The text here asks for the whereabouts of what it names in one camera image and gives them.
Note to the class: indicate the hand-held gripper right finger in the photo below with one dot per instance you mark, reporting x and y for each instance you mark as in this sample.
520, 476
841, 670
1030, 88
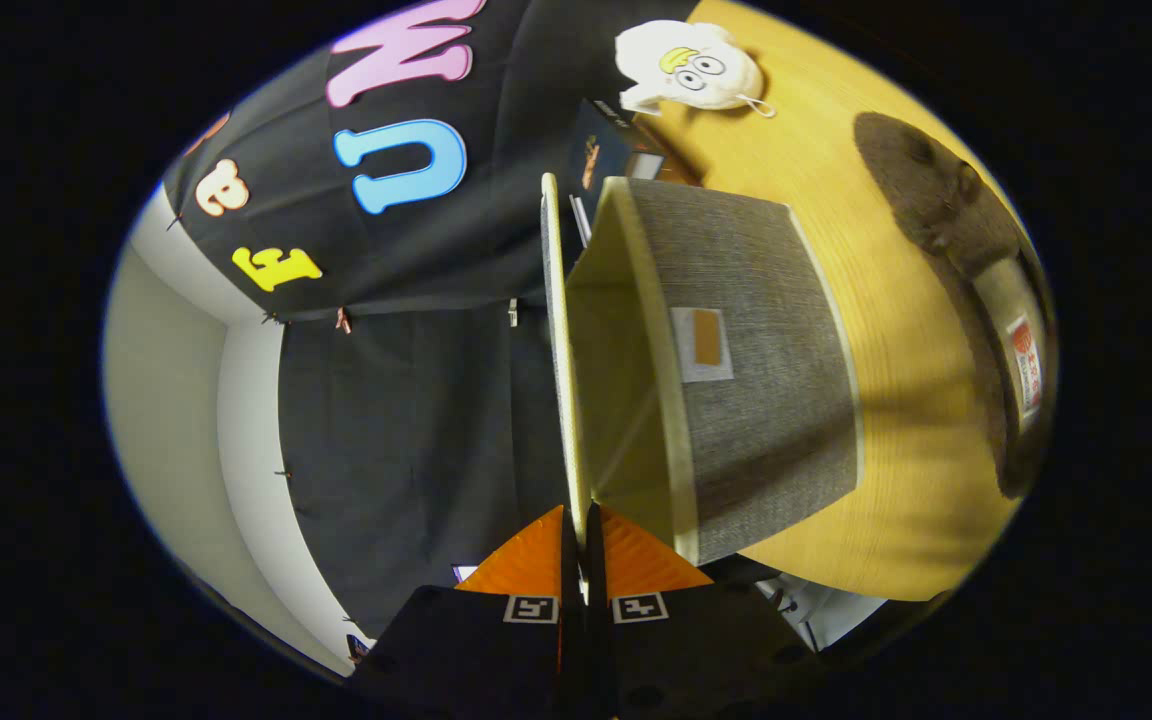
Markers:
696, 650

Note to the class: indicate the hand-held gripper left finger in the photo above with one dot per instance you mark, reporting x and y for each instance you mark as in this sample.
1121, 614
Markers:
476, 650

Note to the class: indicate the grey fabric storage box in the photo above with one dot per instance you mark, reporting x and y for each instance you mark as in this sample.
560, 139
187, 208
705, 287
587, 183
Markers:
756, 400

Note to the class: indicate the brown fuzzy shoe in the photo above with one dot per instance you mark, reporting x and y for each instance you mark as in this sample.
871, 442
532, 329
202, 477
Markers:
936, 220

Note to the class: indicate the black backdrop cloth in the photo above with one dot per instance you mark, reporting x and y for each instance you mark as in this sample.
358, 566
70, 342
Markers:
406, 400

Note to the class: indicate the red clip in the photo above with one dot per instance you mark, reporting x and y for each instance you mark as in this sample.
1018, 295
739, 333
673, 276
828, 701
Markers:
343, 320

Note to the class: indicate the brown book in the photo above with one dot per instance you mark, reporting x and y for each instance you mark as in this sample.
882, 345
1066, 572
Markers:
671, 168

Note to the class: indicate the dark hardcover book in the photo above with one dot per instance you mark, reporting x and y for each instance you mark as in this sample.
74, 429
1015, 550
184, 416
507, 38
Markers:
591, 160

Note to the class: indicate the white plush toy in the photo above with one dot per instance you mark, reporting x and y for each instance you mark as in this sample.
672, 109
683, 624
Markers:
686, 65

